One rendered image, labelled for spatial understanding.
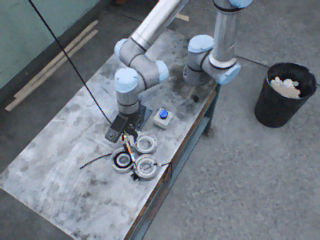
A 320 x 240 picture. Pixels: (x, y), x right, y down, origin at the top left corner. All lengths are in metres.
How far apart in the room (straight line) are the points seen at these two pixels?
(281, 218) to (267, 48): 1.62
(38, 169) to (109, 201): 0.35
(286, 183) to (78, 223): 1.50
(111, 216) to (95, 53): 1.98
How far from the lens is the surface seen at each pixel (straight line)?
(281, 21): 3.29
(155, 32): 0.98
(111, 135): 0.96
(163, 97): 1.35
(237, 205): 1.99
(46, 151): 1.30
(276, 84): 2.15
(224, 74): 1.20
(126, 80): 0.83
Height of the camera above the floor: 1.86
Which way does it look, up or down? 58 degrees down
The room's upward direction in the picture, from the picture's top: 4 degrees counter-clockwise
